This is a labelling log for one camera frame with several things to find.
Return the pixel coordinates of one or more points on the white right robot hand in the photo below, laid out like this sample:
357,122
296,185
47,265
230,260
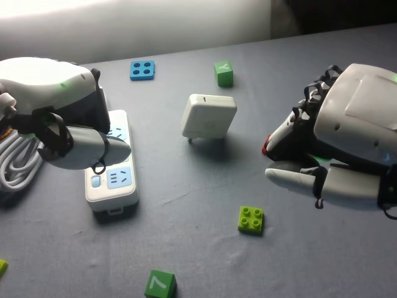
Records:
353,124

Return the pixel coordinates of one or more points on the lime four-stud building brick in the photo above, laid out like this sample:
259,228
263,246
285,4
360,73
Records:
250,221

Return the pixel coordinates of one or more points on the blue four-hole block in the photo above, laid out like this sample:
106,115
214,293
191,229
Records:
142,70

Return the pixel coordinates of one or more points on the green cube letter Y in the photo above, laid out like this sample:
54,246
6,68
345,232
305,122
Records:
224,76

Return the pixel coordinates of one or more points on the red four-stud building brick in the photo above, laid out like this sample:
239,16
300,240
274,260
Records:
265,148

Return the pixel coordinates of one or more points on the grey table cloth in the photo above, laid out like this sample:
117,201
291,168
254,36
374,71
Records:
198,186

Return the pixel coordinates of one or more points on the white power adapter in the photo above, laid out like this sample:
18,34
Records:
207,118

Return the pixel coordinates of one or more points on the white power strip blue outlets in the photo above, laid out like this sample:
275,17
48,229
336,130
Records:
114,195

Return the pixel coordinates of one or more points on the lime green block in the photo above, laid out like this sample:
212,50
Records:
2,268

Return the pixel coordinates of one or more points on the green cube number 7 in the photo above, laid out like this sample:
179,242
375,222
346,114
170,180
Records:
159,284

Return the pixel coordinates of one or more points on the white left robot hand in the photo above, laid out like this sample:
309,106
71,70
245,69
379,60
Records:
46,77

